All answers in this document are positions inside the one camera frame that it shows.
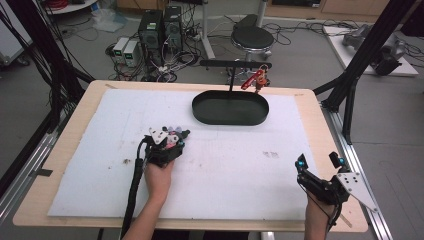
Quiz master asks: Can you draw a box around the black computer tower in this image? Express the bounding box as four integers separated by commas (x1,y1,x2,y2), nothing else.
162,5,184,52
137,9,165,66

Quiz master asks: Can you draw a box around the person's left hand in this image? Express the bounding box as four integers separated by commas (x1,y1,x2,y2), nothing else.
143,159,175,204

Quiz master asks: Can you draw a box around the round white table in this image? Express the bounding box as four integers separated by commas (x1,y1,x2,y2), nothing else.
42,0,98,15

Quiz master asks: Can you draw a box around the black rack with oval tray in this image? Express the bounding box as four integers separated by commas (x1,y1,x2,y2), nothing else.
191,59,273,127

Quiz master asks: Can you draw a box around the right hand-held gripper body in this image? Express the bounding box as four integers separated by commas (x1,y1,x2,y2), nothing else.
296,169,380,213

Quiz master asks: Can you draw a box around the black sleeved cable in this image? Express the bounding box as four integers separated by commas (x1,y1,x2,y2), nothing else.
119,137,150,240

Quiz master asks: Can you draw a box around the white board with grey robot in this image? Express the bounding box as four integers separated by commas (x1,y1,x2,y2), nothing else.
322,23,420,78

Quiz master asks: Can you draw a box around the black round stool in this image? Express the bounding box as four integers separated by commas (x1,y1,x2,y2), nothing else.
230,13,275,62

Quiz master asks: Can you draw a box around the clear plastic bag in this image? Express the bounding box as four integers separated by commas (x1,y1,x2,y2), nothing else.
91,7,128,33

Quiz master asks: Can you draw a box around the thin black cable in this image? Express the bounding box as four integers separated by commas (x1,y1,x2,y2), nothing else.
298,182,344,233

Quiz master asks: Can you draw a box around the white power supply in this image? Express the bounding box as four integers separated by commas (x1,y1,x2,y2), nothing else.
123,40,140,68
112,36,130,65

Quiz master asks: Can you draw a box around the white foam mat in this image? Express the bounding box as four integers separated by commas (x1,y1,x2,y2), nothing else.
47,87,318,222

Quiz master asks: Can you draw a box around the dark plush toy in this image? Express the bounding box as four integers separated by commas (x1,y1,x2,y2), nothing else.
161,125,191,151

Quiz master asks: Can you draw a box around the black metal frame post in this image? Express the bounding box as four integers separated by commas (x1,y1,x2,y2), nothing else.
312,0,421,145
0,0,96,134

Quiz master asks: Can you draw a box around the black tape strip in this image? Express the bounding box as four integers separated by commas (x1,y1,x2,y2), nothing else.
32,167,54,178

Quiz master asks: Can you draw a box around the red keychain with gold ring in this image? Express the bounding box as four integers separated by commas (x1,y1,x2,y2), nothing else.
240,64,271,94

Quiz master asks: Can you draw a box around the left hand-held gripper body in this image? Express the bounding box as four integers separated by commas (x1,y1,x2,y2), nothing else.
143,127,185,168

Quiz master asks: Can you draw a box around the person's right hand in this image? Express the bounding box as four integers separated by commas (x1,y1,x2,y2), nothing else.
304,193,337,219

